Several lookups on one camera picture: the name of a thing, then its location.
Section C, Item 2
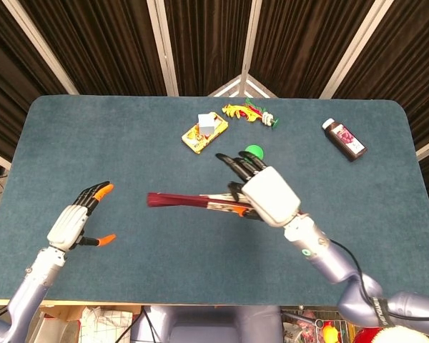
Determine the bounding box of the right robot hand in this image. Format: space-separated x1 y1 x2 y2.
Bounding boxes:
214 151 302 228

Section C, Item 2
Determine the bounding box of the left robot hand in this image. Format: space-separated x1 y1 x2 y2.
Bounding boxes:
46 181 117 251

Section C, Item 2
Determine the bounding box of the red ribbed paper folding fan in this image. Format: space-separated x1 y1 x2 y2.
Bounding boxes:
147 192 310 219

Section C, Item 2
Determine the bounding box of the green ball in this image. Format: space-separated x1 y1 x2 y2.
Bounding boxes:
245 144 265 161

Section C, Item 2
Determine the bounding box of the cardboard box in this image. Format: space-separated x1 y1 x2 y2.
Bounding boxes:
39 304 144 343

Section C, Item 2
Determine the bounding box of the red yellow feather shuttlecock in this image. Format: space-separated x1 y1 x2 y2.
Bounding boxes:
222 97 282 129

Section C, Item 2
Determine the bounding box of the brown bottle with white cap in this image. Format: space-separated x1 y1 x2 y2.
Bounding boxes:
321 118 368 162

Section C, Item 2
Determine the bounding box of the yellow orange snack box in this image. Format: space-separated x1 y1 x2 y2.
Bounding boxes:
181 111 229 155

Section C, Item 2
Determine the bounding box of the pale blue cube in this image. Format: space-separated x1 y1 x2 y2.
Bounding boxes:
197 112 216 136

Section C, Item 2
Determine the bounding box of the white checked cloth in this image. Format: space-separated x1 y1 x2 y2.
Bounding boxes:
79 306 134 343

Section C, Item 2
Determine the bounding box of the red patterned bag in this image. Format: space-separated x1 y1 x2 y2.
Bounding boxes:
284 309 322 343

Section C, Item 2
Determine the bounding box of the purple robot torso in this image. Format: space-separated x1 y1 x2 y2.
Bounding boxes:
132 304 283 343

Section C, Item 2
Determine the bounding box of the yellow toy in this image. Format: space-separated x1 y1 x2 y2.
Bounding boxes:
321 320 341 343

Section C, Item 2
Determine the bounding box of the brown pleated curtain panel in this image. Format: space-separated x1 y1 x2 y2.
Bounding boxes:
0 0 69 153
334 0 429 151
164 0 253 97
12 0 167 96
250 0 375 99

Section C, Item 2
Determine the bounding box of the red and white ball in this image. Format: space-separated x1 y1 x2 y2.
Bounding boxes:
353 324 429 343

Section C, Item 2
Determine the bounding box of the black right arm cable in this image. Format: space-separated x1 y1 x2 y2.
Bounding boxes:
328 239 429 321

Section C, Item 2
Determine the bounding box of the white partition base frame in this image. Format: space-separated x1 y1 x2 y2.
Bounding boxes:
207 74 272 99

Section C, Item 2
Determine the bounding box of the black torso cable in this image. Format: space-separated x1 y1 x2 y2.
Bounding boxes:
138 306 162 343

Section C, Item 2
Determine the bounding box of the black printed arm strap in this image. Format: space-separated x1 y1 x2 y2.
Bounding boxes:
373 295 390 327

